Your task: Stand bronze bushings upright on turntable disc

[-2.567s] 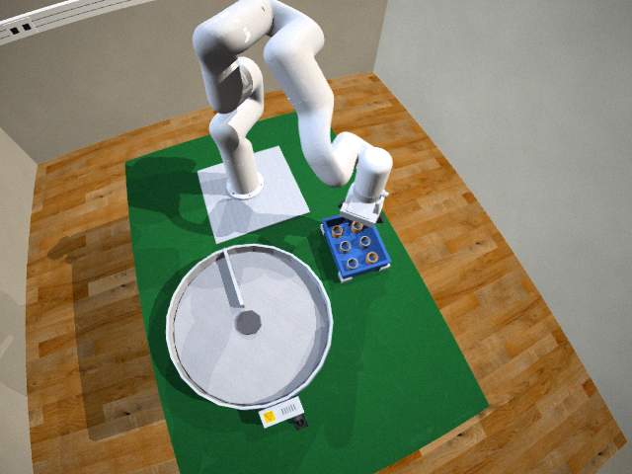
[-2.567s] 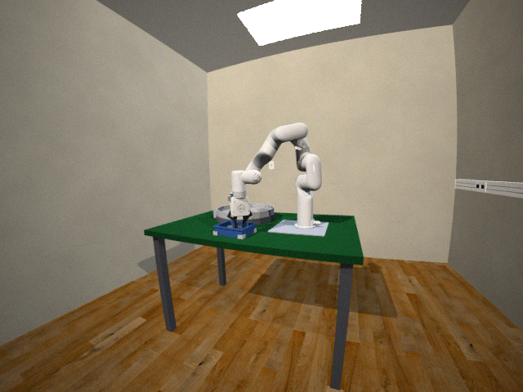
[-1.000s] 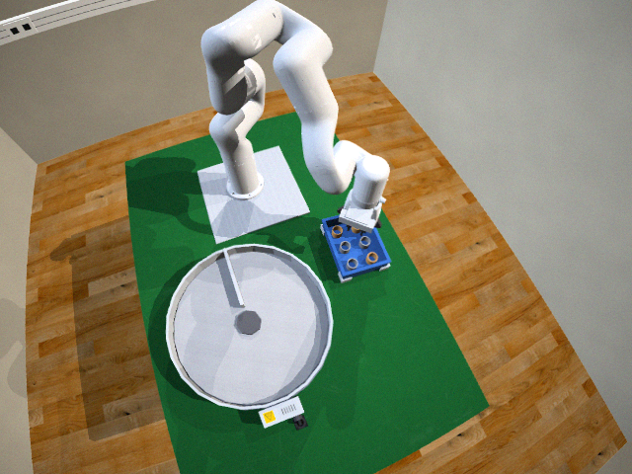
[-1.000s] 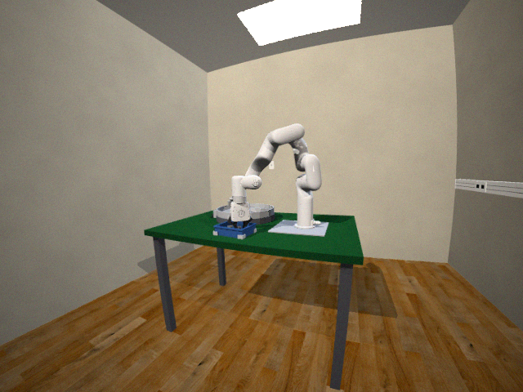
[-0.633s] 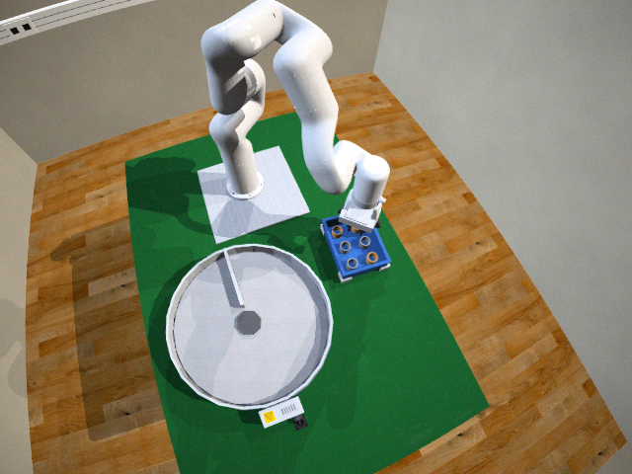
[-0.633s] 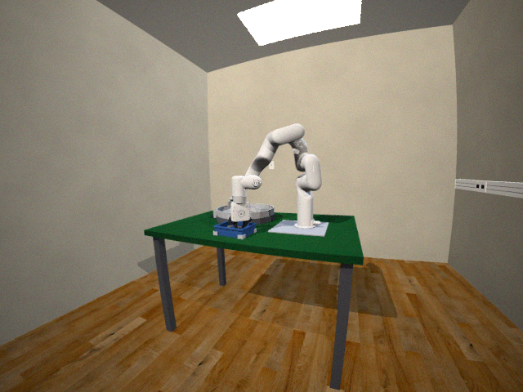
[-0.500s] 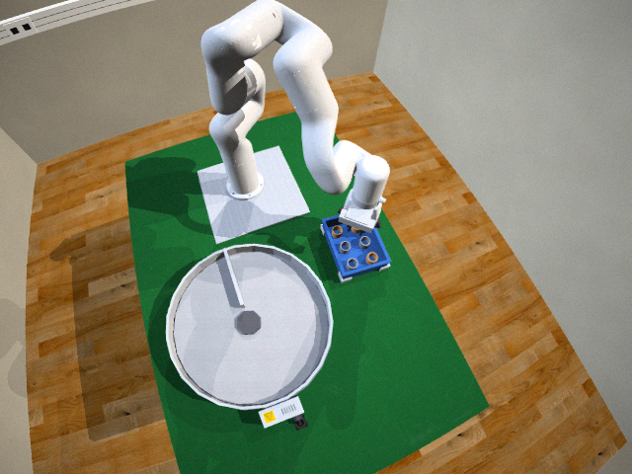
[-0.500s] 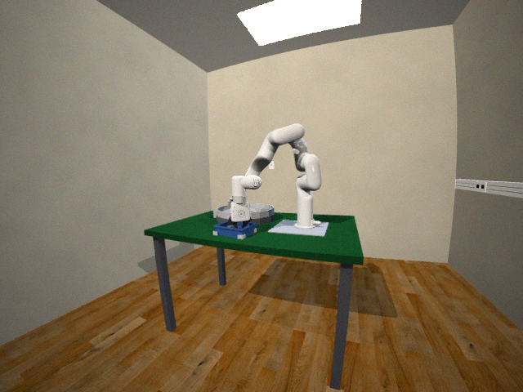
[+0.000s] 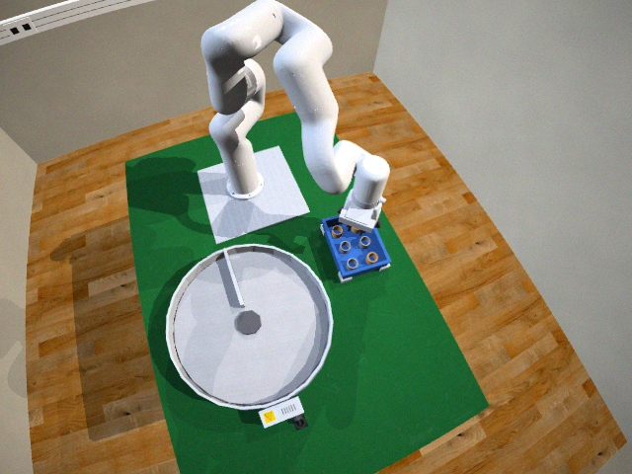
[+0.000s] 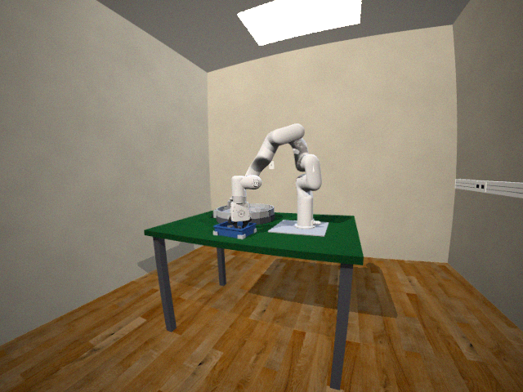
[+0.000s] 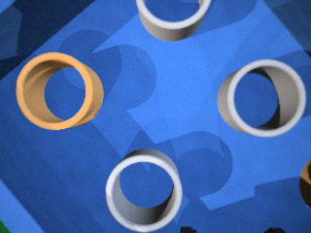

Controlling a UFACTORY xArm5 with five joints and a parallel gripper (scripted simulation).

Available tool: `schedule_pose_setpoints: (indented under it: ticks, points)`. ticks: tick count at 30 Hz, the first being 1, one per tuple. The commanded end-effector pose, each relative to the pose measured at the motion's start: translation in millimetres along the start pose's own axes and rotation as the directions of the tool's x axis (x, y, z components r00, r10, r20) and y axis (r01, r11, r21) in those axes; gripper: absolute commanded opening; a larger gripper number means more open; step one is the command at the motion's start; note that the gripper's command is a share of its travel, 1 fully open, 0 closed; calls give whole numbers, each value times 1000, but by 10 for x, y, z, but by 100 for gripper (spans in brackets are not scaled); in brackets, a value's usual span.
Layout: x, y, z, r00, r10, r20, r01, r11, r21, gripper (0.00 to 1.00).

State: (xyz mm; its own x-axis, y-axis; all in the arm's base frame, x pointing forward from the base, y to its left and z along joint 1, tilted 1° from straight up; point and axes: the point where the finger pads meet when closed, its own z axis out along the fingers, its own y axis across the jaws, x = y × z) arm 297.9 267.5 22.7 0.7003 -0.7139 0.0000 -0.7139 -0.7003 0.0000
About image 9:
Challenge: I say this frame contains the blue crate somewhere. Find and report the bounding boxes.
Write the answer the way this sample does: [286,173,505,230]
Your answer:
[322,215,391,279]

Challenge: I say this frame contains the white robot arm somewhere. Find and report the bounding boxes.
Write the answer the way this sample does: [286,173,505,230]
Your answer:
[201,0,390,233]

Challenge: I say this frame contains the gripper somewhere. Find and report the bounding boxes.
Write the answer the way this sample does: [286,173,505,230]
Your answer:
[338,189,382,236]

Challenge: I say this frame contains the white hollow ring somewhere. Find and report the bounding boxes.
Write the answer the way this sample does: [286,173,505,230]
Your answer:
[358,236,370,249]

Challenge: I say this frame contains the grey metal bushing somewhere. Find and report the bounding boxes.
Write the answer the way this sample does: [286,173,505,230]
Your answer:
[339,241,351,254]
[346,258,358,271]

